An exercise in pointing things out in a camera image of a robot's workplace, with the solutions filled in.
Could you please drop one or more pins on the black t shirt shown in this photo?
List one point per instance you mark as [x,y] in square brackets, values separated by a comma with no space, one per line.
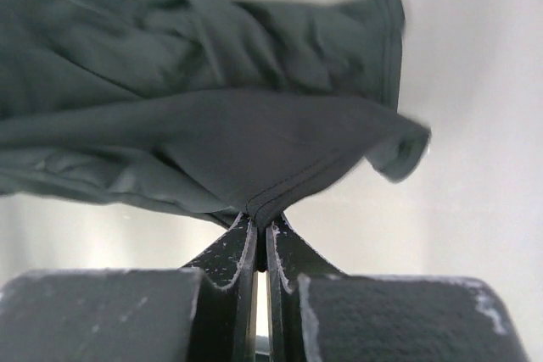
[204,108]

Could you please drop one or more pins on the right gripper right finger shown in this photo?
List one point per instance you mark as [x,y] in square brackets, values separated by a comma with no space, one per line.
[319,313]

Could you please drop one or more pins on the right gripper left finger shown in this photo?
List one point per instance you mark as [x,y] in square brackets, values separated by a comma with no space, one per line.
[204,311]

